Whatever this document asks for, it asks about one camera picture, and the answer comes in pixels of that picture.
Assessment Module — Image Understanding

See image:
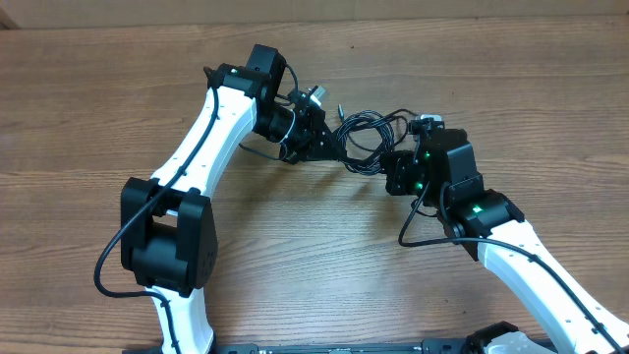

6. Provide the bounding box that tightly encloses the black cable bundle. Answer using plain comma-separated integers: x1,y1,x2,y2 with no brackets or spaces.
333,103,419,177

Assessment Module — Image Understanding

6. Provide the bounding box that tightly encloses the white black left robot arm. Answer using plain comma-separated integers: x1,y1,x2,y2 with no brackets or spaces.
119,44,334,353

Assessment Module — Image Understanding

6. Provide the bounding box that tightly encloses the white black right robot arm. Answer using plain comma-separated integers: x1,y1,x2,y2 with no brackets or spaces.
380,129,628,353

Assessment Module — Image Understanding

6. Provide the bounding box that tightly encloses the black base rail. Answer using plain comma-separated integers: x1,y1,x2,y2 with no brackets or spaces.
122,337,522,354

